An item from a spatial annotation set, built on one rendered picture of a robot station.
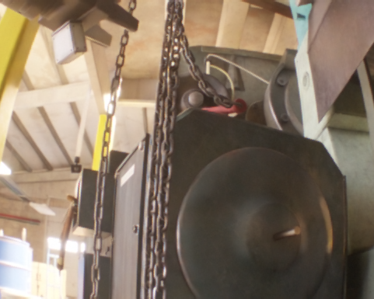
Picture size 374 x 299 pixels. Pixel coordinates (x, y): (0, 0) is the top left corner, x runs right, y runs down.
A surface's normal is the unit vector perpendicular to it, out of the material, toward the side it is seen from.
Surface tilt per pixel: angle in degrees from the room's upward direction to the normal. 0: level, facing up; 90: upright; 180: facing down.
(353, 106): 90
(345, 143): 72
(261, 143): 90
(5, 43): 90
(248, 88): 90
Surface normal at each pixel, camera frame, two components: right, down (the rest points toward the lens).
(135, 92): 0.05, -0.37
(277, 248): 0.38, -0.33
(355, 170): 0.06, -0.64
